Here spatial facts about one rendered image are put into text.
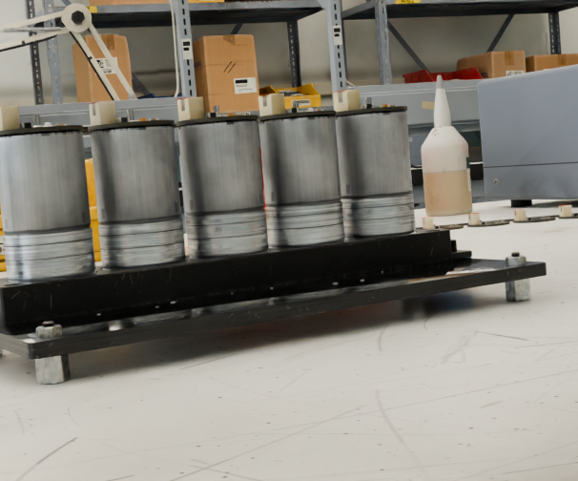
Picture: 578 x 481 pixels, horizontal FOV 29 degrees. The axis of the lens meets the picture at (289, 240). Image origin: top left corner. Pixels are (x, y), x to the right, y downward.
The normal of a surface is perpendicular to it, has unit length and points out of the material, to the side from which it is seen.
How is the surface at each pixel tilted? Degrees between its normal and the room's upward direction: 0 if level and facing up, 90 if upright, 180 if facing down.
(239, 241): 90
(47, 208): 90
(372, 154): 90
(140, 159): 90
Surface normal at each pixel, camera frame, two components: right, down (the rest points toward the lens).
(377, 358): -0.08, -0.99
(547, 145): -0.89, 0.11
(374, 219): -0.13, 0.08
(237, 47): 0.28, 0.06
